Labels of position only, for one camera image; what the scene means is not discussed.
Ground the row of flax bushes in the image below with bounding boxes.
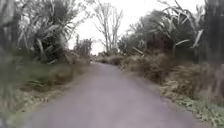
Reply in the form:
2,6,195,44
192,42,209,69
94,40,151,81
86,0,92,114
118,0,224,66

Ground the bare tree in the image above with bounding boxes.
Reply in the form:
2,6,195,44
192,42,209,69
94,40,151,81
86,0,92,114
91,1,124,54

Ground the grass verge with dry leaves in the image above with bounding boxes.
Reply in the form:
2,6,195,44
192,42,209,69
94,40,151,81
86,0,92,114
0,56,93,128

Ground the large flax bush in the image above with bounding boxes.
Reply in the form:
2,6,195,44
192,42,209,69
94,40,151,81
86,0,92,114
0,0,91,66

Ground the small dark bush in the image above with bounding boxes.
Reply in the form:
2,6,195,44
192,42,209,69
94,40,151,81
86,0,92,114
73,35,94,58

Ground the grass verge with brown scrub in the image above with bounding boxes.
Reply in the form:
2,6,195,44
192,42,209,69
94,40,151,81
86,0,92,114
94,53,224,128

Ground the grey asphalt path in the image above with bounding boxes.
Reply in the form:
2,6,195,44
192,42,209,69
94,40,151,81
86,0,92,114
20,62,214,128

